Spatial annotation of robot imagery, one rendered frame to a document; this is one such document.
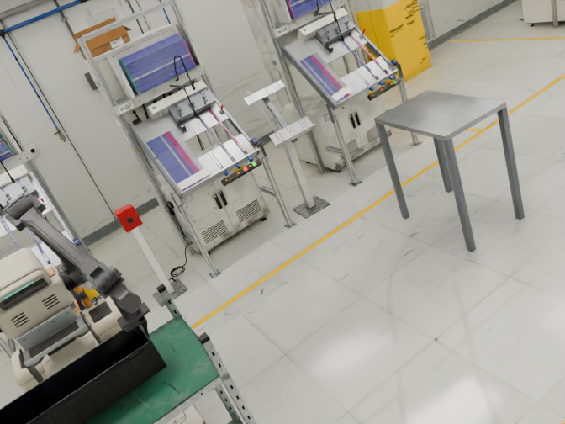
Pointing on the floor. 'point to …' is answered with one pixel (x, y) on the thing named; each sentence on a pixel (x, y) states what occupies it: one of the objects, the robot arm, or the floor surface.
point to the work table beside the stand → (434, 114)
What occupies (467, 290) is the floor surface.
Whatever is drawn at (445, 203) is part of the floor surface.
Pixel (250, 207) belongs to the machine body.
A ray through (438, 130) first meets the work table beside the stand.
